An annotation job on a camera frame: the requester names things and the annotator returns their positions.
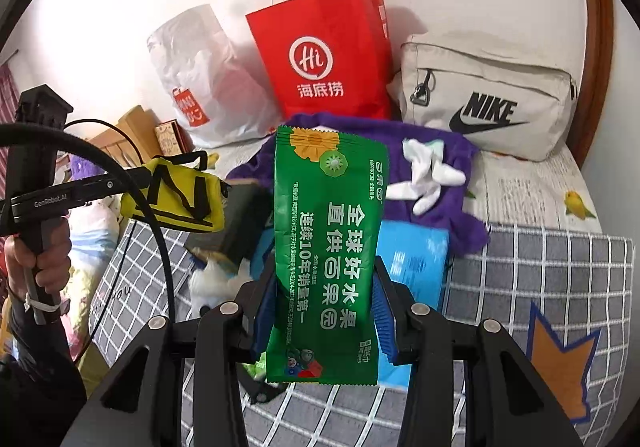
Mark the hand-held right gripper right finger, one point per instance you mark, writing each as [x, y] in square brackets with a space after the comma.
[385, 322]

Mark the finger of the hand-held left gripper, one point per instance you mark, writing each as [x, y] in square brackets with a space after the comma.
[140, 173]

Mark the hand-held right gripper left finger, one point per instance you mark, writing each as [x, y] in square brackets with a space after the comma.
[262, 309]

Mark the yellow bag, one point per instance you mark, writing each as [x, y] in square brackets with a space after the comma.
[170, 207]

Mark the green wet wipe packet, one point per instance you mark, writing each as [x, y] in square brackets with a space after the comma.
[325, 227]

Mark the person's left forearm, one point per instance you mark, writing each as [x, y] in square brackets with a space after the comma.
[30, 377]

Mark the person's left hand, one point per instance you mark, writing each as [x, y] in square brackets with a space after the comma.
[15, 262]

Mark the wooden furniture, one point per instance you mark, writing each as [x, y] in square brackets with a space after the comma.
[132, 127]

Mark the small patterned box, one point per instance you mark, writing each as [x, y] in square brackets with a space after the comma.
[172, 137]

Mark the light green packet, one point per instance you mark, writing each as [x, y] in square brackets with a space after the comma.
[255, 359]

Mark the crumpled white plastic bag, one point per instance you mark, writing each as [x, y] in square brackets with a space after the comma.
[215, 284]

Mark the pile of colourful clothes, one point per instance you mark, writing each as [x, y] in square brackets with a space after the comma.
[92, 237]

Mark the blue tissue pack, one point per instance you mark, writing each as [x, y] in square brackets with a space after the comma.
[415, 257]

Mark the black box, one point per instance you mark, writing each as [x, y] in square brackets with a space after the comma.
[235, 222]

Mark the white plastic shopping bag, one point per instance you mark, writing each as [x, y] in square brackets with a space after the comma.
[200, 77]

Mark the red striped curtain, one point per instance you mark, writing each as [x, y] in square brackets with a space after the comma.
[7, 97]

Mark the purple towel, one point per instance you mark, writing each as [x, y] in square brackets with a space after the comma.
[450, 222]

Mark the grey checked blanket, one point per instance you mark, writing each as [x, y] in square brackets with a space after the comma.
[525, 277]

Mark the yellow green cloth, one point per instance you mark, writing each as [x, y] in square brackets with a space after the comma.
[95, 362]

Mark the red paper bag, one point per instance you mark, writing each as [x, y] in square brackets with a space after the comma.
[320, 27]

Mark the beige waist bag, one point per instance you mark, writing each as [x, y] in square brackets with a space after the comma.
[500, 77]

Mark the wooden headboard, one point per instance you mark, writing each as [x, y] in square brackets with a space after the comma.
[597, 52]

